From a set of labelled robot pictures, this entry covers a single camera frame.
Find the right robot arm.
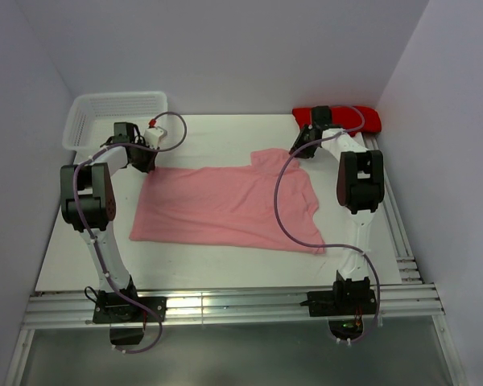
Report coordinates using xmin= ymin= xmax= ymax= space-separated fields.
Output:
xmin=290 ymin=105 xmax=385 ymax=314

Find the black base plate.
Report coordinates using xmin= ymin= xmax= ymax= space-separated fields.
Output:
xmin=93 ymin=297 xmax=167 ymax=324
xmin=300 ymin=290 xmax=378 ymax=317

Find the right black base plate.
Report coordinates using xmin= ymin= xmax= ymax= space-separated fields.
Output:
xmin=300 ymin=290 xmax=378 ymax=317

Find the pink t shirt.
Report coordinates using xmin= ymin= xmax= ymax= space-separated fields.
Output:
xmin=130 ymin=149 xmax=325 ymax=255

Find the aluminium front rail frame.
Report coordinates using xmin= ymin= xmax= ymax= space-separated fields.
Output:
xmin=5 ymin=282 xmax=468 ymax=385

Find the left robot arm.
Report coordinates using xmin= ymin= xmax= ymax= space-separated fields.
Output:
xmin=60 ymin=122 xmax=167 ymax=321

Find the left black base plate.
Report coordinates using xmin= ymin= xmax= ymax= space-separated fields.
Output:
xmin=93 ymin=297 xmax=167 ymax=324

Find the aluminium right side rail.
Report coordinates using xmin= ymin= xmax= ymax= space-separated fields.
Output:
xmin=361 ymin=134 xmax=422 ymax=285

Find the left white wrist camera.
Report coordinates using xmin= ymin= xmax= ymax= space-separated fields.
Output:
xmin=143 ymin=127 xmax=167 ymax=149

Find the red folded t shirt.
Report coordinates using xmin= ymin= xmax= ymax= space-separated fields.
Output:
xmin=291 ymin=105 xmax=382 ymax=133

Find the white plastic basket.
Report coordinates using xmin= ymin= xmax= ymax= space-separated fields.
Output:
xmin=62 ymin=91 xmax=168 ymax=152

